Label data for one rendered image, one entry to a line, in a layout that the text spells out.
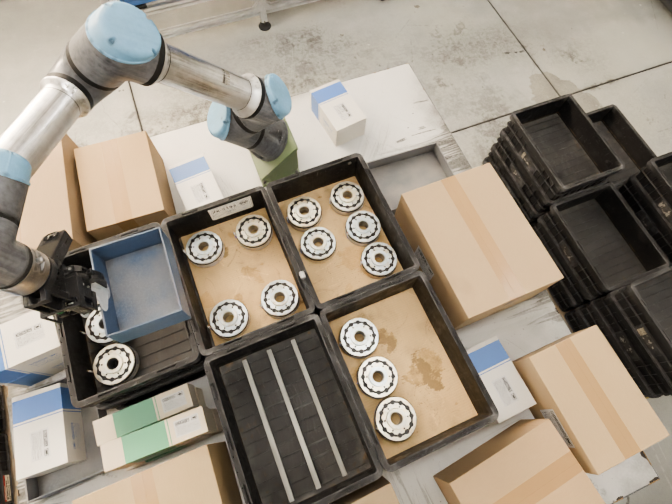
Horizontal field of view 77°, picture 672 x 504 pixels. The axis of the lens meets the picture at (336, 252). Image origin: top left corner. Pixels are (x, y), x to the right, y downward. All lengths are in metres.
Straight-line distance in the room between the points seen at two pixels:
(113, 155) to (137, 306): 0.62
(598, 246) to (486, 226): 0.88
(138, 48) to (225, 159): 0.70
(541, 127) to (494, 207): 0.88
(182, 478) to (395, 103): 1.39
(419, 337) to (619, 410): 0.52
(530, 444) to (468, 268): 0.45
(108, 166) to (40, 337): 0.53
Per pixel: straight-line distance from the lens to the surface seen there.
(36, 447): 1.37
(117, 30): 0.97
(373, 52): 2.94
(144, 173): 1.42
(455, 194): 1.29
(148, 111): 2.78
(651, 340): 1.86
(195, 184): 1.44
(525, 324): 1.44
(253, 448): 1.15
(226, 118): 1.27
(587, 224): 2.10
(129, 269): 1.05
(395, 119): 1.67
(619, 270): 2.08
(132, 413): 1.24
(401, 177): 1.52
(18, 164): 0.79
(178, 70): 1.05
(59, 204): 1.42
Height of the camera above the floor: 1.97
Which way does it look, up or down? 68 degrees down
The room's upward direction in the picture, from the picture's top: 4 degrees clockwise
